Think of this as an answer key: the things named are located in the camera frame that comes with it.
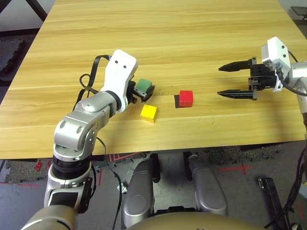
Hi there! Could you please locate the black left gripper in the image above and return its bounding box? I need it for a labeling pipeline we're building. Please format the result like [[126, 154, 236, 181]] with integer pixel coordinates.
[[127, 80, 155, 104]]

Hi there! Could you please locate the black square marker patch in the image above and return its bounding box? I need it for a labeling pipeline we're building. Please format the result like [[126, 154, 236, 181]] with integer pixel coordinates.
[[174, 94, 193, 109]]

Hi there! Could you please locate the red wooden block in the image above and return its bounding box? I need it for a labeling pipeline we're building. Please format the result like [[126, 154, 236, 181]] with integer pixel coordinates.
[[179, 90, 194, 108]]

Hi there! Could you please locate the black robot pelvis bracket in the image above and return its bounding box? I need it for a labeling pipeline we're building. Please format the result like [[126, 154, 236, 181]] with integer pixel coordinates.
[[155, 205, 198, 215]]

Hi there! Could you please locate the thin black wire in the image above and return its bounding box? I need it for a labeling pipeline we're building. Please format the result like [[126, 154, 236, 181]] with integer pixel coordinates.
[[95, 136, 123, 230]]

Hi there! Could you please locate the black bar on floor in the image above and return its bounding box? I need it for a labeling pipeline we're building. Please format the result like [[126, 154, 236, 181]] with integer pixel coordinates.
[[258, 176, 286, 230]]

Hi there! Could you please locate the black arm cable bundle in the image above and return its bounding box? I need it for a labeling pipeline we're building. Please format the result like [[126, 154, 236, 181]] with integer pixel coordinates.
[[264, 145, 307, 229]]

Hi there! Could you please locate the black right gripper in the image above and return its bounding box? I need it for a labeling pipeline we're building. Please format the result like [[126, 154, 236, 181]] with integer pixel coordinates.
[[216, 57, 277, 101]]

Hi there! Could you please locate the red tape outline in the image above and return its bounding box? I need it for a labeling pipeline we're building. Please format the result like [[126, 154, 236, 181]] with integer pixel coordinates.
[[108, 151, 140, 161]]

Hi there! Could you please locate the small silver clip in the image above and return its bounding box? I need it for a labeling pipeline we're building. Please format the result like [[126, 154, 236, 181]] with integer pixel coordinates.
[[116, 182, 128, 194]]

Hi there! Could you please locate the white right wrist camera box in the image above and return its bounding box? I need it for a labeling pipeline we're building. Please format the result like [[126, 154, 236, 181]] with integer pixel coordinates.
[[260, 36, 292, 93]]

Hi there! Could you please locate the grey right robot leg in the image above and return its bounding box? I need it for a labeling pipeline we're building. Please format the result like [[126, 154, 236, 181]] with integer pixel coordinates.
[[188, 154, 229, 217]]

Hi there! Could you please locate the yellow wooden block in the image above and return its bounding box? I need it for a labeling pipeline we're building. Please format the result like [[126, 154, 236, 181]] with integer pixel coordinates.
[[140, 104, 158, 124]]

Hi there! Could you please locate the grey left robot leg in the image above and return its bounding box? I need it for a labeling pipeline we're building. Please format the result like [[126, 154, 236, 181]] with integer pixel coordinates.
[[123, 157, 161, 229]]

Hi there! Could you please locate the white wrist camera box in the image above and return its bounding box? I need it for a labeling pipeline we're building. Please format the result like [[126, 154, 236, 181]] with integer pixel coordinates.
[[100, 49, 139, 114], [260, 36, 292, 93]]

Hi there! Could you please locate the beige robot torso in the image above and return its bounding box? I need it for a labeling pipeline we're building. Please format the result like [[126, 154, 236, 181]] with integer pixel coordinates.
[[126, 211, 269, 230]]

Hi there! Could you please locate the grey robot leg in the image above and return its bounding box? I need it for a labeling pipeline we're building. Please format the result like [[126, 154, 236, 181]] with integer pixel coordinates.
[[123, 157, 161, 229], [188, 154, 229, 217]]

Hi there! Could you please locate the green wooden block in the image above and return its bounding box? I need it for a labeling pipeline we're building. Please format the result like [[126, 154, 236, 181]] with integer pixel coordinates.
[[136, 78, 153, 93]]

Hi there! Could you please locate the black metal frame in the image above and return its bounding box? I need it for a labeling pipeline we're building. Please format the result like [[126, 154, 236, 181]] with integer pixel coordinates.
[[0, 0, 48, 23]]

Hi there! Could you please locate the black foam floor mat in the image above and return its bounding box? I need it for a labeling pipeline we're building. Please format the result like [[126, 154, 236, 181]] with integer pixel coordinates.
[[0, 37, 26, 76]]

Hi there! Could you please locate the grey puzzle floor mat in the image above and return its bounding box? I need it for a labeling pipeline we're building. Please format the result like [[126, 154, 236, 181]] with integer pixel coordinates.
[[0, 160, 52, 183]]

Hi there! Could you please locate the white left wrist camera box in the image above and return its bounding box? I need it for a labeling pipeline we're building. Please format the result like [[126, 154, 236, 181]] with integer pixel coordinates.
[[100, 49, 139, 114]]

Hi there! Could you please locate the dark speckled floor mat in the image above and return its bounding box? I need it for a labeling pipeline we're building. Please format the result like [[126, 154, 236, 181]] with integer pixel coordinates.
[[207, 143, 284, 165]]

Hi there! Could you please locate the flat dark camera cable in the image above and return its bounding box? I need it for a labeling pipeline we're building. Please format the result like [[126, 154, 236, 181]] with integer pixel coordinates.
[[71, 54, 112, 112]]

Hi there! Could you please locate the round black camera cable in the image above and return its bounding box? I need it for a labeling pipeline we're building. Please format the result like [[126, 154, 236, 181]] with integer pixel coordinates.
[[275, 51, 307, 97]]

